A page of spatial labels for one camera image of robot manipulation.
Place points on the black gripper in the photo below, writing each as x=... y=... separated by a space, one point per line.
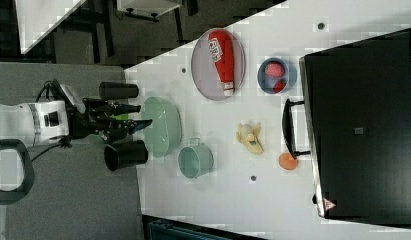
x=83 y=124

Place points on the plush peeled banana toy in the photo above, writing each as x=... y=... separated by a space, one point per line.
x=248 y=136

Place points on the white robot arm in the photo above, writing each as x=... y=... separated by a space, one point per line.
x=55 y=124

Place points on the green enamel mug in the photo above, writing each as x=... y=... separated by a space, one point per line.
x=195 y=159

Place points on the green marker object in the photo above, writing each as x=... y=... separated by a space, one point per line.
x=120 y=117

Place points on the black cylinder upper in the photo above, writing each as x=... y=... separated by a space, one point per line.
x=115 y=91

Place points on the black cup lower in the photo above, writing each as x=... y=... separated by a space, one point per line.
x=126 y=154

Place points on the green perforated colander bowl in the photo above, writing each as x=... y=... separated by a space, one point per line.
x=164 y=135

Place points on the grey round plate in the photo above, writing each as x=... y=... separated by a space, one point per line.
x=203 y=70

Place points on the white cabinet with casters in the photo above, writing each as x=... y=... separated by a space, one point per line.
x=149 y=10

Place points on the white side table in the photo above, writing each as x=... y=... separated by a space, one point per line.
x=37 y=18

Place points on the red ketchup bottle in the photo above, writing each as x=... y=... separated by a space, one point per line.
x=221 y=51

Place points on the pink plush ball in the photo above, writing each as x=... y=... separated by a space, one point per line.
x=274 y=69

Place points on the red toy fruit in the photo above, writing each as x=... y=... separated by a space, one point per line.
x=279 y=86

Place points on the orange plush fruit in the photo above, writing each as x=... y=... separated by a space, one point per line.
x=287 y=161

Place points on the blue small bowl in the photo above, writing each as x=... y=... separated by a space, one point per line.
x=267 y=83

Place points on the black toaster oven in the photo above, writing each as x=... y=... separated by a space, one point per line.
x=358 y=111

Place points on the black oven door handle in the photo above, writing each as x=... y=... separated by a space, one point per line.
x=288 y=128

